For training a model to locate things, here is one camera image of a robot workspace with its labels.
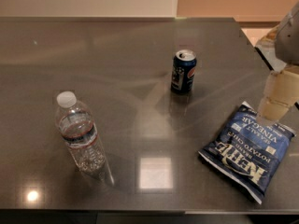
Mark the blue kettle chips bag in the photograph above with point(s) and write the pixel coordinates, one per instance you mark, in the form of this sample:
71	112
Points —
248	152

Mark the blue pepsi can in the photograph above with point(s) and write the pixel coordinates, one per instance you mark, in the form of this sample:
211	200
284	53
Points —
184	64

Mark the clear plastic water bottle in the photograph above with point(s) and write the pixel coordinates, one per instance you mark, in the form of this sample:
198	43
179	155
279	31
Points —
75	123

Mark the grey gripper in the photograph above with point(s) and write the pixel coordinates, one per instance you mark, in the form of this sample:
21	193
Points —
289	37

